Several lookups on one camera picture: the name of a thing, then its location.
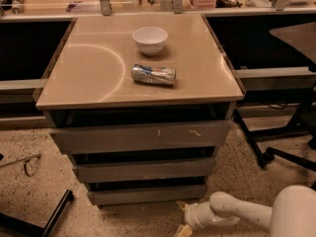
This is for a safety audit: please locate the grey bottom drawer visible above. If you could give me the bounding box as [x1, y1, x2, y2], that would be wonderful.
[87, 176, 207, 206]

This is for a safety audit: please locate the thin cable on floor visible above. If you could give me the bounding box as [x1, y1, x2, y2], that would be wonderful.
[0, 153, 42, 178]

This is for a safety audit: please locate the black metal frame leg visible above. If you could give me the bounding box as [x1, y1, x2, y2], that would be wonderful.
[0, 190, 74, 237]

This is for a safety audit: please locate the white bowl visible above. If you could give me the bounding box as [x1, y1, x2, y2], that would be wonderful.
[132, 27, 168, 56]

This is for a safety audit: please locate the grey top drawer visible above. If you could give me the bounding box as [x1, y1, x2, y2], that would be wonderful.
[50, 119, 231, 154]

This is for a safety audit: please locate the grey middle drawer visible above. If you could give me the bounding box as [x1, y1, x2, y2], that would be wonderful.
[73, 157, 216, 183]

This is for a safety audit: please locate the black office chair base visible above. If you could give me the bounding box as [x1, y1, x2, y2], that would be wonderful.
[263, 82, 316, 191]

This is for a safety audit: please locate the grey drawer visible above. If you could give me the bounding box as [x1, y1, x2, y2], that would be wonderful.
[87, 176, 207, 206]
[73, 157, 216, 183]
[50, 119, 231, 154]

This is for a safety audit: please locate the crushed silver blue can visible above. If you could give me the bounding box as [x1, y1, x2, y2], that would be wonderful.
[131, 64, 176, 86]

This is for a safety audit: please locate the black desk leg frame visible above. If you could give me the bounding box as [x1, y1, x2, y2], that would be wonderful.
[233, 104, 308, 169]

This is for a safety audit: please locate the grey drawer cabinet beige top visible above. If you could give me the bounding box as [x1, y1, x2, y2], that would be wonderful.
[32, 13, 247, 209]

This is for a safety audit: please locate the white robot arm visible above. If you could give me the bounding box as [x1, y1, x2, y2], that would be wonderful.
[174, 185, 316, 237]

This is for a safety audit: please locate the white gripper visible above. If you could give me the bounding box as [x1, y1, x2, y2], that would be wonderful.
[173, 200, 239, 237]

